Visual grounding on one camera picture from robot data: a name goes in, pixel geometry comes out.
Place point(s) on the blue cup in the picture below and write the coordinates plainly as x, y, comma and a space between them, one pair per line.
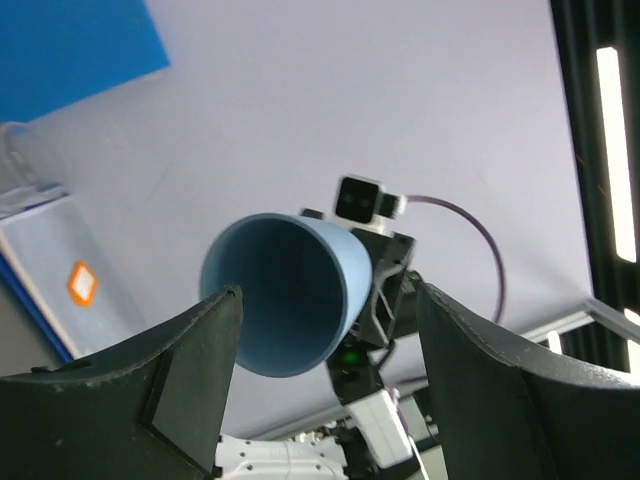
260, 255

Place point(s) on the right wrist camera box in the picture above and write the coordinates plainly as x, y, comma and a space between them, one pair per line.
362, 203

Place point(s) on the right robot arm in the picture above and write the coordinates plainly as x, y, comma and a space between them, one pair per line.
365, 442

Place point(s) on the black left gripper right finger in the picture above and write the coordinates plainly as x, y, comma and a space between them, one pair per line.
508, 408

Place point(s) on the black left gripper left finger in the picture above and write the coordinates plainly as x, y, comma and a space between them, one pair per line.
149, 407

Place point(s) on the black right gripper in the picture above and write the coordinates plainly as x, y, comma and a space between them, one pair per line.
356, 288

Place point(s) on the blue folder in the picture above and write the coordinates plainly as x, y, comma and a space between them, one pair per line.
56, 53

